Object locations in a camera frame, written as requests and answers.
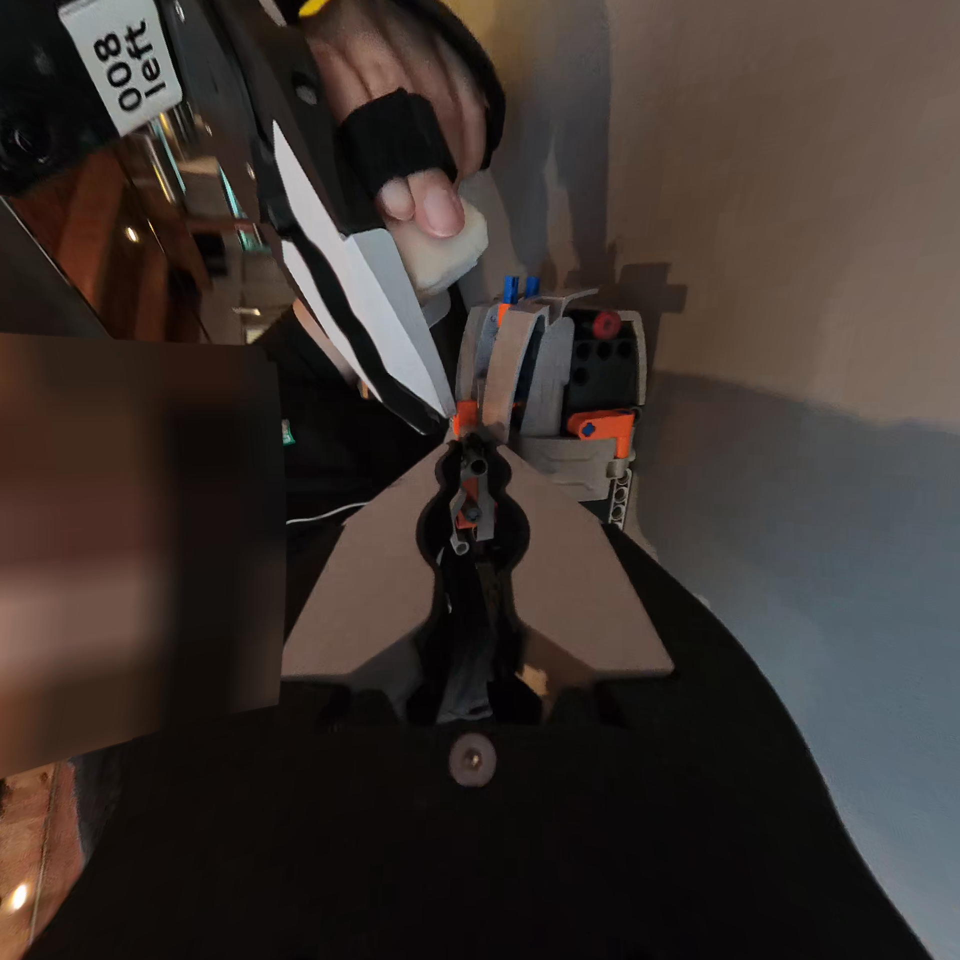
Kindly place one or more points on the grey black toy robot model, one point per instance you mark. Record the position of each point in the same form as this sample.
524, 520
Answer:
585, 457

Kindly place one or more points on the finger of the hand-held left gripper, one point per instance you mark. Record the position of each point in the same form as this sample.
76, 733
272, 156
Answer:
375, 300
322, 311

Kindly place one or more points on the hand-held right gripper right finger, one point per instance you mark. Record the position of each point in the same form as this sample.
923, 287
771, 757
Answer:
585, 600

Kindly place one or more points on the person's left hand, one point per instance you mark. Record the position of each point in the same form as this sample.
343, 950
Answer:
439, 214

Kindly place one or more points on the grey desk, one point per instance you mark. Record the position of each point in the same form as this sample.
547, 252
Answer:
750, 300

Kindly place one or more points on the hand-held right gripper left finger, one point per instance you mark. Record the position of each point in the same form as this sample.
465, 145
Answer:
360, 600

